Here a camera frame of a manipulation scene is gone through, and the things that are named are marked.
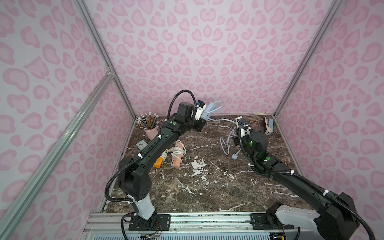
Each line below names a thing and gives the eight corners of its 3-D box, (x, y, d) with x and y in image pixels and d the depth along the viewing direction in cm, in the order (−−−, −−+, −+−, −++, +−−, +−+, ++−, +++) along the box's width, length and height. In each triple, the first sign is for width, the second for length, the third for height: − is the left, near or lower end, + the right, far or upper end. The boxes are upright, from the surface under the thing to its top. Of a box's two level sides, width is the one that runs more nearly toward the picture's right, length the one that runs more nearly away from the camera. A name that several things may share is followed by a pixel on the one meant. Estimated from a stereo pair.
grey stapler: (264, 134, 110) (266, 131, 107) (264, 120, 120) (265, 116, 116) (271, 136, 109) (273, 133, 106) (271, 121, 119) (273, 118, 115)
